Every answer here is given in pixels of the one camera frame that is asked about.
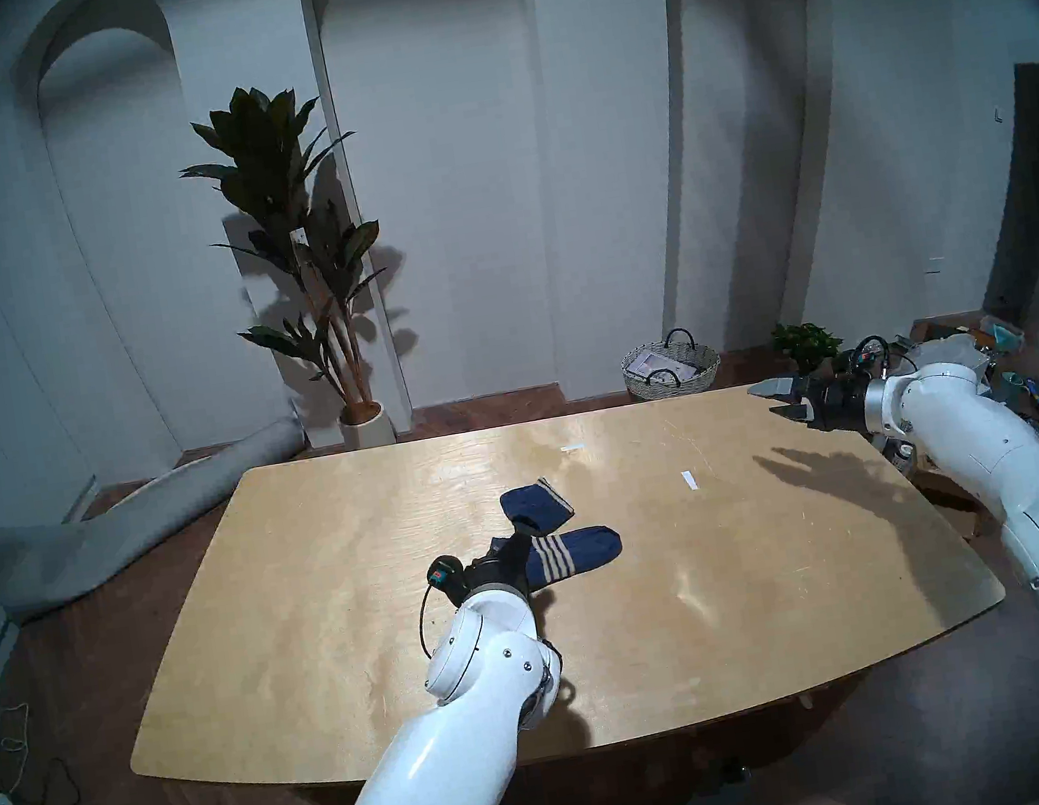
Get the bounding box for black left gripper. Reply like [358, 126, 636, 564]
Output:
[457, 530, 541, 599]

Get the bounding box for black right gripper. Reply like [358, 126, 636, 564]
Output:
[746, 364, 877, 448]

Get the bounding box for blue striped ankle sock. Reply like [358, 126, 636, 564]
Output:
[498, 474, 577, 540]
[491, 520, 627, 594]

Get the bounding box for small green potted plant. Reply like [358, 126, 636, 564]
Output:
[770, 315, 847, 376]

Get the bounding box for clear plastic bag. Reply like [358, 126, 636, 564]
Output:
[928, 330, 990, 368]

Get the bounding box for light wooden table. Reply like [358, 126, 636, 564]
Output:
[90, 352, 1020, 805]

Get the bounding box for white plant pot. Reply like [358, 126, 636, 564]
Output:
[336, 398, 398, 451]

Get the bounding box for brown cardboard box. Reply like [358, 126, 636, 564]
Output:
[913, 455, 1004, 543]

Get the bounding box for dark door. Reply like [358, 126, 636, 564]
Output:
[953, 60, 1039, 322]

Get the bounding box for rolled grey carpet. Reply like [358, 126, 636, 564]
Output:
[0, 413, 328, 629]

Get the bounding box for tall dark green plant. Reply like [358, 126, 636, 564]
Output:
[169, 70, 407, 429]

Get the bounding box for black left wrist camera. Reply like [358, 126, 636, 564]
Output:
[423, 553, 472, 609]

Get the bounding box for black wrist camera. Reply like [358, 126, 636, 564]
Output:
[847, 333, 894, 379]
[423, 553, 472, 609]

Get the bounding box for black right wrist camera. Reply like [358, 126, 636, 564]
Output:
[847, 333, 894, 379]

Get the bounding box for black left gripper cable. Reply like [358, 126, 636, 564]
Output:
[410, 583, 450, 658]

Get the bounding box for wicker basket with handles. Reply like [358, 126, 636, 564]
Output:
[617, 322, 726, 406]

